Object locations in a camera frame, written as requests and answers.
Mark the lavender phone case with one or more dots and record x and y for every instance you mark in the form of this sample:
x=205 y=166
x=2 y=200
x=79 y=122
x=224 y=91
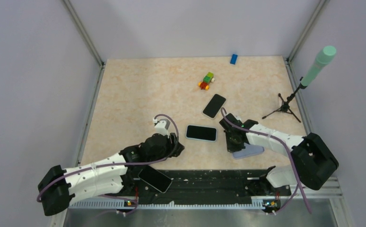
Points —
x=248 y=151

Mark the light blue phone case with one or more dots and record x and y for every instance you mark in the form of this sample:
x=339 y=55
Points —
x=202 y=133

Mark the silver-edged black phone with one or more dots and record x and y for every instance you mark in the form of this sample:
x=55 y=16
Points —
x=155 y=178

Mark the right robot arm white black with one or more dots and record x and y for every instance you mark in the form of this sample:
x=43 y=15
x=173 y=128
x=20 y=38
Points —
x=311 y=161

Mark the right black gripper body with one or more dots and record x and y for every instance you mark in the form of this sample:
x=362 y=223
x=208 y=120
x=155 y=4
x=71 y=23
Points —
x=232 y=145

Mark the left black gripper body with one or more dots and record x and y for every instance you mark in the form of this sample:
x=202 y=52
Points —
x=168 y=148

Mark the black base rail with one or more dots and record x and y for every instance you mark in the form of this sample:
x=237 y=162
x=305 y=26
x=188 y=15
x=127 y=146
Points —
x=204 y=187

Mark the colourful toy block car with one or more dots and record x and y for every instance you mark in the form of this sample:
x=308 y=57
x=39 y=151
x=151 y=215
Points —
x=207 y=80

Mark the blue toy brick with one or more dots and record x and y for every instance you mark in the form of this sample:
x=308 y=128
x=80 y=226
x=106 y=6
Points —
x=233 y=59

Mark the mint green microphone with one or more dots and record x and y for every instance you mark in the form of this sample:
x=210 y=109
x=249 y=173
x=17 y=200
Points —
x=324 y=57

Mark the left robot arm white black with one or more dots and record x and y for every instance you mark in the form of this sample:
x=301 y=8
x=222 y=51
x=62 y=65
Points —
x=62 y=187

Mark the black tripod stand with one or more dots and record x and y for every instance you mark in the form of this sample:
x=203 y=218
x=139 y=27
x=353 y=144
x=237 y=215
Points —
x=285 y=104

